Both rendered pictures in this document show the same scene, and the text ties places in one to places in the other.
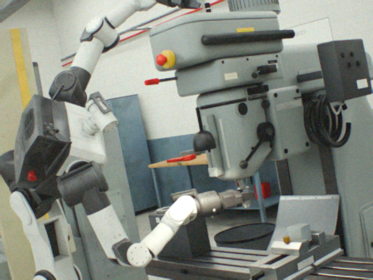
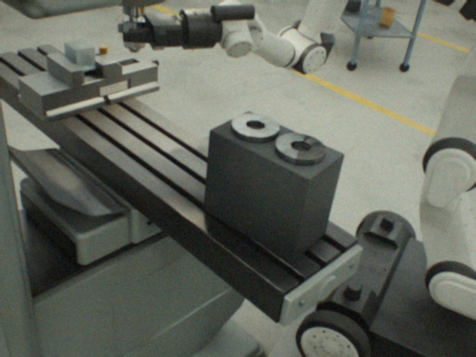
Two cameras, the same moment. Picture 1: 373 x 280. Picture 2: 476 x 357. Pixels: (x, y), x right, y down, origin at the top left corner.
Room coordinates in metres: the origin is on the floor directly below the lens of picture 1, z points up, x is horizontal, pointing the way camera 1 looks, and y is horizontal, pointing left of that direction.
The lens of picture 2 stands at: (3.15, -0.08, 1.66)
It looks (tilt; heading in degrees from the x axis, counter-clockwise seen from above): 34 degrees down; 171
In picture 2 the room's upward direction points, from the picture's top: 7 degrees clockwise
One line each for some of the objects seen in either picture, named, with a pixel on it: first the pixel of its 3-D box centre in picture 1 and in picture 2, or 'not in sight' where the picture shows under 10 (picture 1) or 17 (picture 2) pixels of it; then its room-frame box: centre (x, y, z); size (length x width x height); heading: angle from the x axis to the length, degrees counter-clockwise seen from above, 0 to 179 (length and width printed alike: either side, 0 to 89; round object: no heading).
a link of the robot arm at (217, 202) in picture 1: (221, 202); (175, 30); (1.96, -0.07, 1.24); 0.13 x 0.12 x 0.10; 16
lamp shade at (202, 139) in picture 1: (203, 140); not in sight; (1.76, -0.05, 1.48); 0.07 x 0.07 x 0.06
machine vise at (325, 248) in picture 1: (296, 253); (91, 76); (1.79, -0.28, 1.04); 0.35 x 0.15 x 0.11; 129
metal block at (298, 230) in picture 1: (299, 233); (79, 56); (1.81, -0.31, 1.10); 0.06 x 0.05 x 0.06; 39
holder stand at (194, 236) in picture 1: (179, 231); (270, 181); (2.32, 0.11, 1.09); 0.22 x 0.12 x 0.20; 46
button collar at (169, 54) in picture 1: (167, 59); not in sight; (1.84, 0.02, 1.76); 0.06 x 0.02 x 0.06; 40
